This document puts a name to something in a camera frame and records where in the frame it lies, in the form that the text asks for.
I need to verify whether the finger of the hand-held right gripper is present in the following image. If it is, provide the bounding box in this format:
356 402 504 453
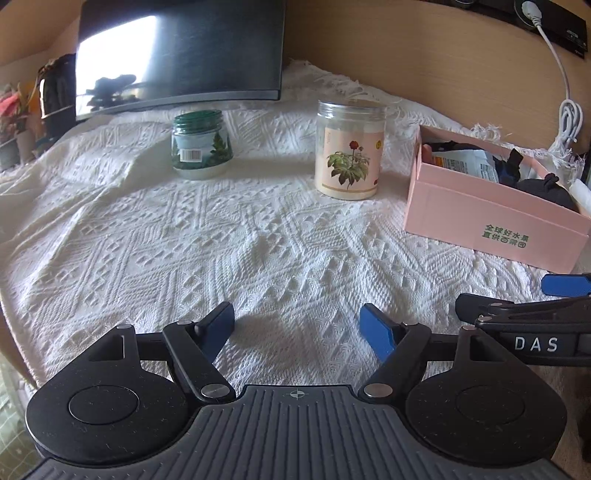
541 273 591 297
455 292 591 325

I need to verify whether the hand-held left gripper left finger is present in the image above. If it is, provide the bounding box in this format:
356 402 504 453
88 301 236 403

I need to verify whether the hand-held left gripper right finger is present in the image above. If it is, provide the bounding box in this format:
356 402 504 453
360 303 511 400

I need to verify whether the pink cardboard box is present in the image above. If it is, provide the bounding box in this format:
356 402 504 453
404 124 591 274

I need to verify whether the black plush toy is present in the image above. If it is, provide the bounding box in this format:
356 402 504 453
516 174 580 212

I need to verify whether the white soft packet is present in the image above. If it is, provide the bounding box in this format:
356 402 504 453
431 150 500 183

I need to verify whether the white rolled cloth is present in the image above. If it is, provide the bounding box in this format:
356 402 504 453
571 179 591 210

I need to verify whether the green lidded glass jar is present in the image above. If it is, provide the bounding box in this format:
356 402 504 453
172 110 232 181

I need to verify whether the flower label plastic jar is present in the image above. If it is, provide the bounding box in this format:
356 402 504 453
315 99 387 201

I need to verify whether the green grid mat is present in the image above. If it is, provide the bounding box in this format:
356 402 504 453
0 362 42 480

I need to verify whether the black computer monitor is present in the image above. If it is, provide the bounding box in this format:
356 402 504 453
75 0 287 123

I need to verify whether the black bag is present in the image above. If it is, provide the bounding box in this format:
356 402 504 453
38 53 77 141

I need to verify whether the red leafed potted plant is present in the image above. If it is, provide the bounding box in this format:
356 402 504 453
0 85 24 171

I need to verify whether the white power cable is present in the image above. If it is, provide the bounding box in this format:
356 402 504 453
538 23 583 151

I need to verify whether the black socket rail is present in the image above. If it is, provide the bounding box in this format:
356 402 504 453
450 0 588 57

